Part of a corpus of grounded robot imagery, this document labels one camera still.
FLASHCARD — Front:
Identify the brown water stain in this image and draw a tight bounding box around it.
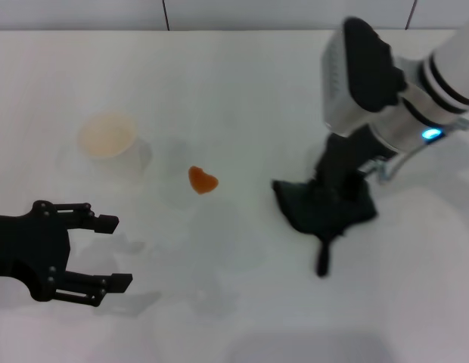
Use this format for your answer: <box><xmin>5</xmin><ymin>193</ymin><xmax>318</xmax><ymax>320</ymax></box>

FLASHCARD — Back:
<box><xmin>188</xmin><ymin>165</ymin><xmax>220</xmax><ymax>196</ymax></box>

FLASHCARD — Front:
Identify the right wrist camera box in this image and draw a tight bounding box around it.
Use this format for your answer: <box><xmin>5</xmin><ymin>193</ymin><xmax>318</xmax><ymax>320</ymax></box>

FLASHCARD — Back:
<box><xmin>320</xmin><ymin>17</ymin><xmax>408</xmax><ymax>138</ymax></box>

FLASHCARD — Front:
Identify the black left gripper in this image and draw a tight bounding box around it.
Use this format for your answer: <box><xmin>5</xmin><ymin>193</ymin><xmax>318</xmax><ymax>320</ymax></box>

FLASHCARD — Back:
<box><xmin>0</xmin><ymin>200</ymin><xmax>133</xmax><ymax>307</ymax></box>

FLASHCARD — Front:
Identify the white paper cup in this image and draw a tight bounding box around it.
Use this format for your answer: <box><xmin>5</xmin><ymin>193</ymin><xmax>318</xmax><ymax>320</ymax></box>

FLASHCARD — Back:
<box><xmin>76</xmin><ymin>110</ymin><xmax>154</xmax><ymax>182</ymax></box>

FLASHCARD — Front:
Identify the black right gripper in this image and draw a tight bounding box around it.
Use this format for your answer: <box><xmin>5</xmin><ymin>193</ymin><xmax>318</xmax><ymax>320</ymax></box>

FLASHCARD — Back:
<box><xmin>313</xmin><ymin>126</ymin><xmax>394</xmax><ymax>200</ymax></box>

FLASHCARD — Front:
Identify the dark blue rag with strap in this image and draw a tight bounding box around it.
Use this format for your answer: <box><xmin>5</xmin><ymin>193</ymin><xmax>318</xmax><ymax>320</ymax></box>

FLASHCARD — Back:
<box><xmin>271</xmin><ymin>177</ymin><xmax>379</xmax><ymax>279</ymax></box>

